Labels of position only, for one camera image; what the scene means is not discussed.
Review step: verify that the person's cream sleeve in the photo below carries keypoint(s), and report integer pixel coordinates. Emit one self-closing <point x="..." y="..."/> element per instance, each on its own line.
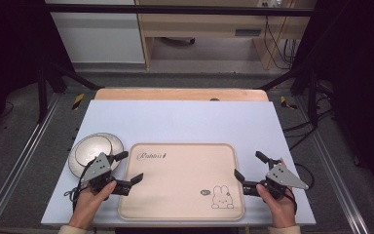
<point x="284" y="230"/>
<point x="72" y="230"/>

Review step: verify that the person's right cream sleeve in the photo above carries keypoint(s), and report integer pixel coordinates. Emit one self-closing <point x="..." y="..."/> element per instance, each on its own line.
<point x="284" y="230"/>

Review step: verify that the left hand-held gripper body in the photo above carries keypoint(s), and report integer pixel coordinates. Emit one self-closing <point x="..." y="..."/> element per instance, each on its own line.
<point x="98" y="168"/>

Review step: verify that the person's left cream sleeve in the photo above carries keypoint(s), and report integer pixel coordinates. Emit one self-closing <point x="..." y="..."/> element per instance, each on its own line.
<point x="72" y="230"/>

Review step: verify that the black curtain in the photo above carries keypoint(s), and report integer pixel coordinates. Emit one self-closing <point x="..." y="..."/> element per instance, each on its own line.
<point x="357" y="81"/>
<point x="9" y="48"/>

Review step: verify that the large white plate dark rim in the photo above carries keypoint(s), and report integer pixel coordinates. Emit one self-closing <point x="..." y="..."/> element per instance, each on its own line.
<point x="78" y="165"/>

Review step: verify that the person's left hand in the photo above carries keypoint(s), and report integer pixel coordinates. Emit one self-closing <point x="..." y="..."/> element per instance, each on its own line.
<point x="89" y="204"/>

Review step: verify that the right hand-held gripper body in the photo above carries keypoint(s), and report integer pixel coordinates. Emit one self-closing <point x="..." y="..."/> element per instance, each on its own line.
<point x="282" y="177"/>

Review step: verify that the black metal frame crossbar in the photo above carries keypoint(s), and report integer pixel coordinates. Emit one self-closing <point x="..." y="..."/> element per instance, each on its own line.
<point x="175" y="9"/>

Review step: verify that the light wooden desk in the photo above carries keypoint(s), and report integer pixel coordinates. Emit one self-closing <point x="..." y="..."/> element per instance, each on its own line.
<point x="207" y="27"/>

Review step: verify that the black metal frame stand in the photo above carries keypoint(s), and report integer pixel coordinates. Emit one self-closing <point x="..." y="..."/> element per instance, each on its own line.
<point x="311" y="97"/>
<point x="42" y="94"/>

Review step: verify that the white cabinet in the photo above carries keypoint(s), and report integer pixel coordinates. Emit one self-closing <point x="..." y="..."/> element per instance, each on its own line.
<point x="100" y="35"/>

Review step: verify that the person's right hand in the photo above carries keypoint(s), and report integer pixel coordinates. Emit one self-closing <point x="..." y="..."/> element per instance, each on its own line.
<point x="280" y="208"/>

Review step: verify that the aluminium floor rail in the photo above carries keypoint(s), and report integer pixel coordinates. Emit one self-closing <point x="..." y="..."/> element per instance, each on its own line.
<point x="336" y="175"/>
<point x="16" y="165"/>

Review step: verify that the small white plate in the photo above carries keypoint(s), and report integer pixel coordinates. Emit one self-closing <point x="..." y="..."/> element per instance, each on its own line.
<point x="91" y="150"/>

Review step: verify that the beige tray with rabbit print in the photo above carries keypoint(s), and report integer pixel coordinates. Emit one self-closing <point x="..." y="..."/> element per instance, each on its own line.
<point x="178" y="185"/>

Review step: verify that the white power strip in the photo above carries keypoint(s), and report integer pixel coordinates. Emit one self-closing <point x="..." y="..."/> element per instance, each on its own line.
<point x="269" y="3"/>

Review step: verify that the yellow black striped tape marker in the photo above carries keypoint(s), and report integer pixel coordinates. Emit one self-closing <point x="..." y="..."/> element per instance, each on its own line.
<point x="78" y="101"/>
<point x="285" y="102"/>

